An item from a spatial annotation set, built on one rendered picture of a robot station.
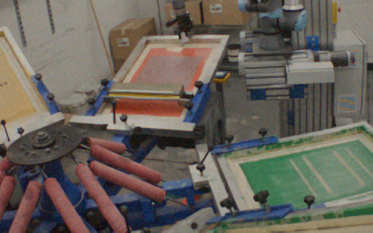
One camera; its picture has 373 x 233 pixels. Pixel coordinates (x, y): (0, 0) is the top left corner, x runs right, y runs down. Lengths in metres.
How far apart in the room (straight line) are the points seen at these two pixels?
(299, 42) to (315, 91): 0.34
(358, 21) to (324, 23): 3.09
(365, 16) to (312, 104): 3.05
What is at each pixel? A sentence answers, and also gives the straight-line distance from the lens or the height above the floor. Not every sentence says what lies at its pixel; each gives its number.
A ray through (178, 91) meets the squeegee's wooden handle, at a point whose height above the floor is 1.18.
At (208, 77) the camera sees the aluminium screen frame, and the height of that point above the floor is 1.18.
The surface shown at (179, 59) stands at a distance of 2.60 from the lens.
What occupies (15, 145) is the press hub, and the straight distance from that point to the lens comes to 1.68.
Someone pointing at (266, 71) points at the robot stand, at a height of 1.13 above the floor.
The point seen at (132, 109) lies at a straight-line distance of 2.34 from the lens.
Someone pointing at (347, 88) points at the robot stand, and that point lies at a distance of 2.75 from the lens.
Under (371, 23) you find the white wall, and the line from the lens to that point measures 5.73.
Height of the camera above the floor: 1.98
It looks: 25 degrees down
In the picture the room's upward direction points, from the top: 7 degrees counter-clockwise
